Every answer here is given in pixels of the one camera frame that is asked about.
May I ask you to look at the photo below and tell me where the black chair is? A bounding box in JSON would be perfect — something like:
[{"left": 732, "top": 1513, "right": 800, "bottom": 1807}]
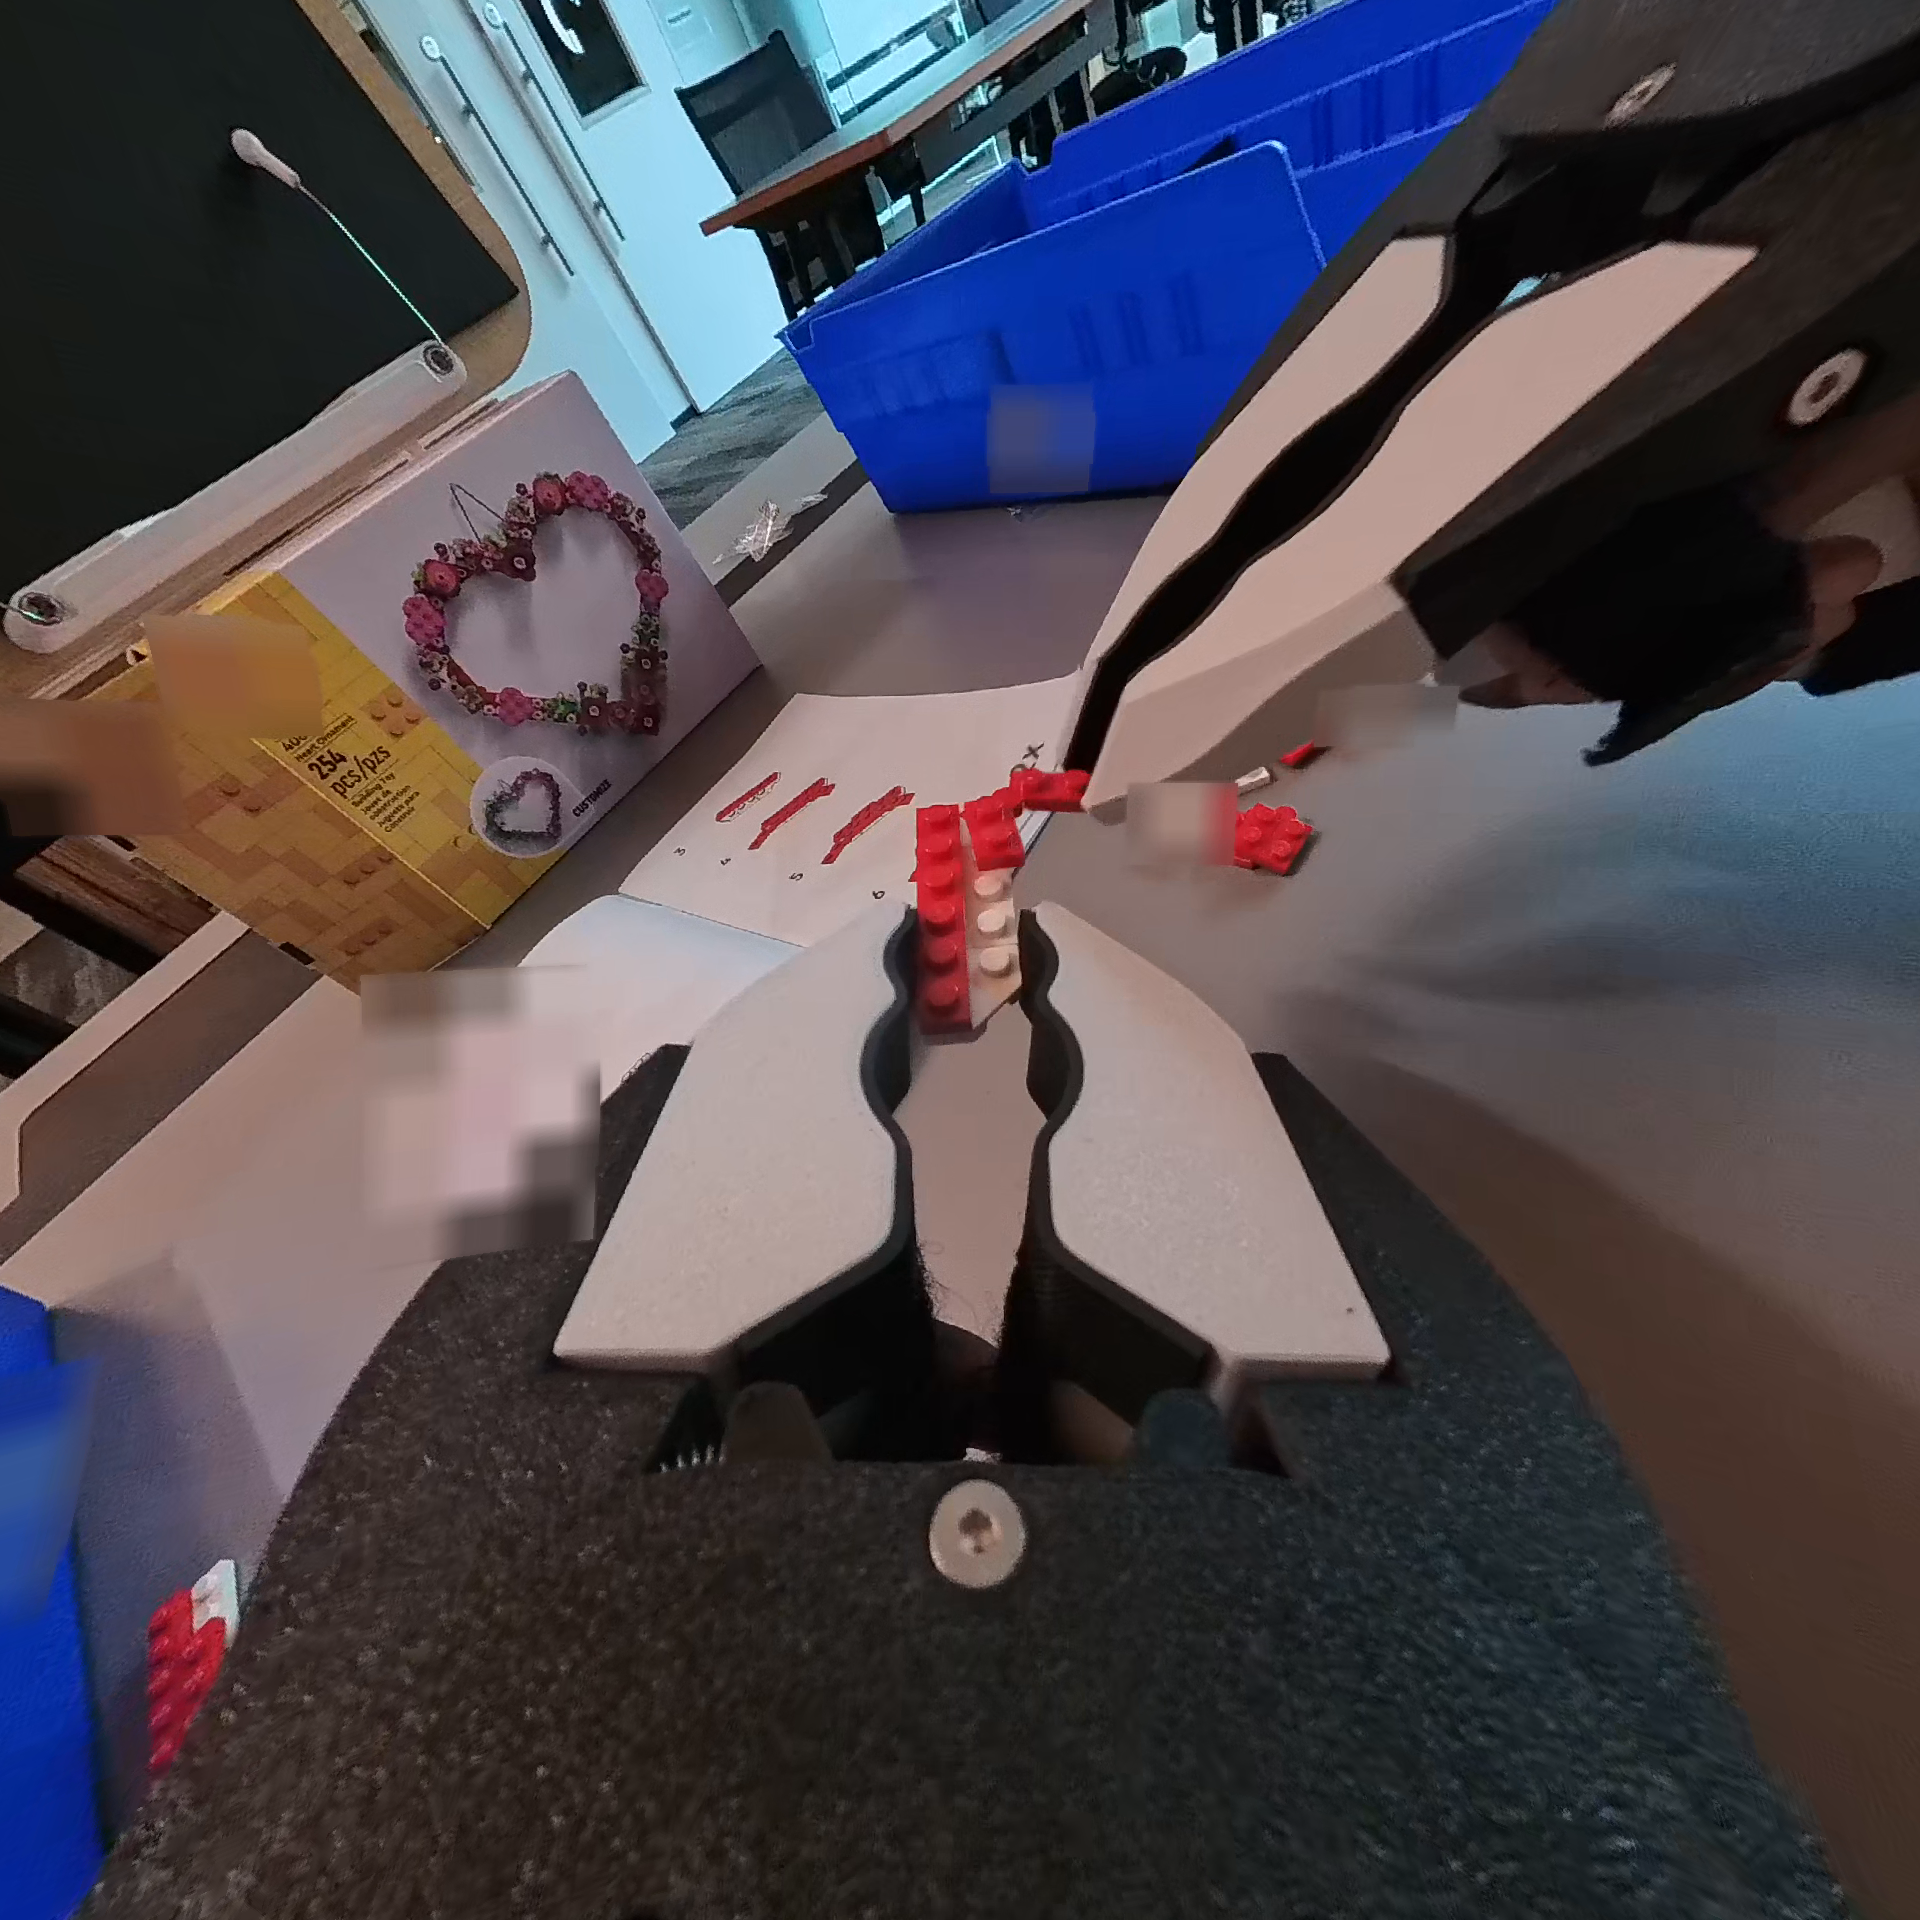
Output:
[{"left": 674, "top": 31, "right": 846, "bottom": 160}]

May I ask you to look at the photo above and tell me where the black board with wooden rim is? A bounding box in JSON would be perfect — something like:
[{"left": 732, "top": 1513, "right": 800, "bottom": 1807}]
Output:
[{"left": 0, "top": 0, "right": 537, "bottom": 602}]

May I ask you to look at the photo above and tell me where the yellow white product box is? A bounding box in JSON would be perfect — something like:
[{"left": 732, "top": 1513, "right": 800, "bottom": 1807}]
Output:
[{"left": 141, "top": 370, "right": 762, "bottom": 977}]

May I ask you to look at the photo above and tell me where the white bar fixture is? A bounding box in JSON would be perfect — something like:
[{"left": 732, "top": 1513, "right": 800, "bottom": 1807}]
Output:
[{"left": 0, "top": 343, "right": 462, "bottom": 650}]

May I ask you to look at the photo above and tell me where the blue plastic bin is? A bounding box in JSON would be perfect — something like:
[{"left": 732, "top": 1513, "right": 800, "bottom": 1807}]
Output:
[
  {"left": 0, "top": 1288, "right": 106, "bottom": 1920},
  {"left": 778, "top": 143, "right": 1334, "bottom": 515},
  {"left": 1036, "top": 0, "right": 1562, "bottom": 265}
]

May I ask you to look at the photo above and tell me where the white peg with green wire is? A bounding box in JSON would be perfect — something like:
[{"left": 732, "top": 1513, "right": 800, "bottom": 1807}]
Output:
[{"left": 229, "top": 128, "right": 444, "bottom": 354}]

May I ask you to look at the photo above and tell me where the brown wooden table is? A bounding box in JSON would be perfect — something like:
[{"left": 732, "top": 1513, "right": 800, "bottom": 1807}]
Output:
[{"left": 700, "top": 0, "right": 1105, "bottom": 240}]

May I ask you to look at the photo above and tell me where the metal door handle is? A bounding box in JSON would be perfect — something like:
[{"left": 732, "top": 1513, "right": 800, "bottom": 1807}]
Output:
[
  {"left": 424, "top": 37, "right": 578, "bottom": 279},
  {"left": 488, "top": 8, "right": 633, "bottom": 242}
]

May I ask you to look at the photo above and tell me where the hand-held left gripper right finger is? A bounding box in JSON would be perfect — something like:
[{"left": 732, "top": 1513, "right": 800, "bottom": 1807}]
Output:
[{"left": 1018, "top": 897, "right": 1397, "bottom": 1471}]

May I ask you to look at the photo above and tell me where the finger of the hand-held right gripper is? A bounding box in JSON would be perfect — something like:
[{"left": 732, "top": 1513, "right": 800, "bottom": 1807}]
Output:
[
  {"left": 1064, "top": 224, "right": 1465, "bottom": 768},
  {"left": 1080, "top": 237, "right": 1760, "bottom": 824}
]

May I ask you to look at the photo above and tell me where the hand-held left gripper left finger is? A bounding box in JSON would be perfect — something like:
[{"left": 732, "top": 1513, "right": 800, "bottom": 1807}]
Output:
[{"left": 549, "top": 904, "right": 921, "bottom": 1461}]

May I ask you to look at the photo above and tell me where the white instruction booklet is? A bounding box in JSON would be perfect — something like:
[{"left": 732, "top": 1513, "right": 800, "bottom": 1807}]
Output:
[{"left": 510, "top": 675, "right": 1120, "bottom": 1082}]

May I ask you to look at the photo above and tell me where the clear plastic wrapper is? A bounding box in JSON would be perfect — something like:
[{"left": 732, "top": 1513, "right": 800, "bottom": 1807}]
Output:
[{"left": 712, "top": 497, "right": 830, "bottom": 567}]

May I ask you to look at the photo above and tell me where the person's right hand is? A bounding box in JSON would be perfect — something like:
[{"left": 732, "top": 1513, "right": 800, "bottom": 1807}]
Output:
[{"left": 1458, "top": 529, "right": 1892, "bottom": 711}]

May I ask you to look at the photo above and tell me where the red white brick assembly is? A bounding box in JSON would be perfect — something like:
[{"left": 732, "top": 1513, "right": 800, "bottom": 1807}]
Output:
[{"left": 913, "top": 791, "right": 1034, "bottom": 1040}]

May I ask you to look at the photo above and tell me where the grey desk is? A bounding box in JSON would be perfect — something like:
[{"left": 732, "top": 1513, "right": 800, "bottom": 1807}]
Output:
[{"left": 0, "top": 451, "right": 1920, "bottom": 1728}]

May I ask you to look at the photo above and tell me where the red studded plate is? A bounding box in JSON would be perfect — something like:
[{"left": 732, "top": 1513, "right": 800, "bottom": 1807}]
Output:
[{"left": 144, "top": 1560, "right": 242, "bottom": 1783}]

